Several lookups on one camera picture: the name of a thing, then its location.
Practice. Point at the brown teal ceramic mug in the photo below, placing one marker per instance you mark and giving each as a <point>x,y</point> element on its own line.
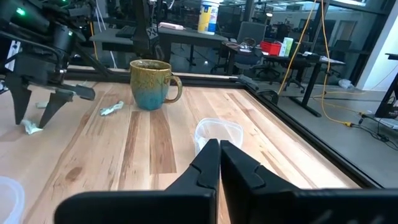
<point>149,84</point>

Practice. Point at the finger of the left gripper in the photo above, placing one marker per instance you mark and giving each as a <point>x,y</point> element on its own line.
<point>19,96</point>
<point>53,105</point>

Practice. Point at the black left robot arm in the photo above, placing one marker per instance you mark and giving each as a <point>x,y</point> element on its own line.
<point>37,18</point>

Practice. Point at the black keyboard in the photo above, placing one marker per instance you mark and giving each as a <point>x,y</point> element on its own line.
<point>126,31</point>

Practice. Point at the black office desk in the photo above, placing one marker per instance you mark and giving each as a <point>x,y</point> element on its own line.
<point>311,59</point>

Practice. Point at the clear round plastic container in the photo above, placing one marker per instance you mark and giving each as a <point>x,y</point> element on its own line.
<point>9,199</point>

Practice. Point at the grey office chair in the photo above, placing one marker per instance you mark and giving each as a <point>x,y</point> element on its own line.
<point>252,32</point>

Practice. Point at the white pink flat pack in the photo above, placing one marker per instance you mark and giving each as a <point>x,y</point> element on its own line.
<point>171,26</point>

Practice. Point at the green white box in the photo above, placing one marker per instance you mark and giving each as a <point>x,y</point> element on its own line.
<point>286,46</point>

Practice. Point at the red box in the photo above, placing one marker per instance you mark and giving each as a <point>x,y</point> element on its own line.
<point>271,48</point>

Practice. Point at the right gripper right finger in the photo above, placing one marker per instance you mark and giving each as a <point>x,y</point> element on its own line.
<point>280,205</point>

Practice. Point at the black equipment stand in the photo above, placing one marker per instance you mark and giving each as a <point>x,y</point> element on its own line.
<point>388,105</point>

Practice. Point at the yellow white wipes canister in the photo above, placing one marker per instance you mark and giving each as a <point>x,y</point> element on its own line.
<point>208,15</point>

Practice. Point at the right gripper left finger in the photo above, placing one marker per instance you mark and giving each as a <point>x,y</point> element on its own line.
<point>174,202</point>

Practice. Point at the dark grey desk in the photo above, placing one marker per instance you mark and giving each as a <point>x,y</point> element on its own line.
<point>186,35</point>

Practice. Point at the clear square plastic container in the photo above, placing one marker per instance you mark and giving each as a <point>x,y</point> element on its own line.
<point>217,127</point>

